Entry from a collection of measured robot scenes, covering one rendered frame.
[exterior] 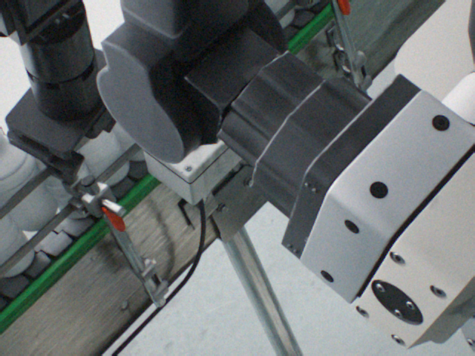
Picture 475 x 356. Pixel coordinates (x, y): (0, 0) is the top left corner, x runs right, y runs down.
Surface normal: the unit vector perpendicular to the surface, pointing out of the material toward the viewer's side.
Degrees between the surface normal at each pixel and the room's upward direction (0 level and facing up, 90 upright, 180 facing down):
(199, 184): 110
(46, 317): 90
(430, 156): 30
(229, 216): 90
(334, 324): 0
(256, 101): 42
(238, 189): 90
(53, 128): 24
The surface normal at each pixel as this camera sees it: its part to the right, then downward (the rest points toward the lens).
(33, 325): 0.69, 0.33
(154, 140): -0.66, 0.65
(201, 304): -0.30, -0.68
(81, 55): 0.76, 0.57
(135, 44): -0.09, -0.57
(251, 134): -0.52, 0.34
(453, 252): 0.08, -0.42
